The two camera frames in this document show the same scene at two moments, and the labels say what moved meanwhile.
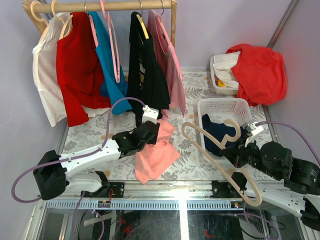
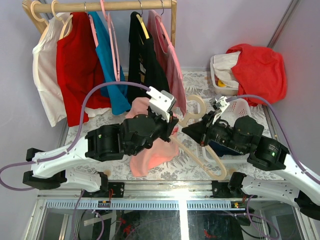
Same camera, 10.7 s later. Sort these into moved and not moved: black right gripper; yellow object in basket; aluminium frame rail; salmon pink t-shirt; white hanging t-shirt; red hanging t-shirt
Moved: salmon pink t-shirt; black right gripper
Not moved: yellow object in basket; red hanging t-shirt; aluminium frame rail; white hanging t-shirt
